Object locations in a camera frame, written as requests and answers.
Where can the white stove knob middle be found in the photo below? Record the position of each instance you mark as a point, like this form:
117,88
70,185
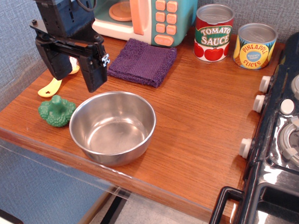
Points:
258,103

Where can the yellow plastic brush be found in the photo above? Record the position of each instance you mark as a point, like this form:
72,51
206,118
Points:
52,88

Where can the green toy broccoli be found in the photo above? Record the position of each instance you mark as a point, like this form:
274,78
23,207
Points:
57,112

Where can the white stove knob upper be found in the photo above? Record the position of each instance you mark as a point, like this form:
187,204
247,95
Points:
264,84

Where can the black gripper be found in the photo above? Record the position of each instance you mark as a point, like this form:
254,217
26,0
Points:
72,19

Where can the toy microwave oven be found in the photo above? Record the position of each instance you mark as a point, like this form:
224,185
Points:
162,23

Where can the purple folded cloth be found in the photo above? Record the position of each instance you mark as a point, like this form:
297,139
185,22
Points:
141,63

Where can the white stove knob lower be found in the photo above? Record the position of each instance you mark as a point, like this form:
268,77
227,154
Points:
245,147

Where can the pineapple slices can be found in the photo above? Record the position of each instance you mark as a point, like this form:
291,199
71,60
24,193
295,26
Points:
254,46

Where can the stainless steel bowl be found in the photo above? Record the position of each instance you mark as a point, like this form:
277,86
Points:
113,128

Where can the black toy stove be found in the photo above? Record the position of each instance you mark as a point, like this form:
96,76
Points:
271,178

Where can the white stove knob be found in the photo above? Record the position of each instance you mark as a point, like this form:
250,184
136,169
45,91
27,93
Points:
245,147
258,103
264,84

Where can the tomato sauce can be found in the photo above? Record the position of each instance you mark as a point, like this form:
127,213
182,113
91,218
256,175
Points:
213,29

